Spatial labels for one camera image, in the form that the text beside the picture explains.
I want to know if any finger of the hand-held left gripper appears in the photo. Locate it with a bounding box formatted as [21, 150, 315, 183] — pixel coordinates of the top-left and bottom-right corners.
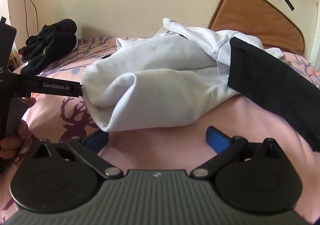
[14, 74, 84, 98]

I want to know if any brown cushion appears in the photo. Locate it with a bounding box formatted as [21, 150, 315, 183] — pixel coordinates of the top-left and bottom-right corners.
[207, 0, 305, 56]

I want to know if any white window frame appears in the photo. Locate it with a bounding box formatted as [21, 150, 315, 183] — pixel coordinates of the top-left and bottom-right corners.
[308, 0, 320, 66]

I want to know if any pink printed bed sheet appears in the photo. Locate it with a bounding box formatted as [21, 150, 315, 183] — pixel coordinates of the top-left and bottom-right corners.
[0, 37, 320, 225]

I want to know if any white garment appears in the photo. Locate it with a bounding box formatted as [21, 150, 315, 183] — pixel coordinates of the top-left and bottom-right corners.
[81, 18, 287, 133]

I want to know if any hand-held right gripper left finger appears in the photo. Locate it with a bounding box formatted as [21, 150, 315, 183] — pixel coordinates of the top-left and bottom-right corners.
[32, 129, 123, 180]

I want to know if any person's left hand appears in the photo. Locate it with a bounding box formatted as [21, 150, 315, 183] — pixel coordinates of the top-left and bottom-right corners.
[0, 97, 37, 159]

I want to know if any black cloth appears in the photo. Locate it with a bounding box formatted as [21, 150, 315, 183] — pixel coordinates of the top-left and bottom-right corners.
[227, 37, 320, 152]

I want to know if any pile of black clothes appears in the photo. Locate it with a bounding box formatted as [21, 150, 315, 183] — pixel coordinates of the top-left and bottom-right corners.
[20, 18, 80, 76]

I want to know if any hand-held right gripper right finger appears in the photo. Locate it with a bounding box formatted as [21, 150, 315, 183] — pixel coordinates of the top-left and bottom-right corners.
[190, 126, 286, 180]

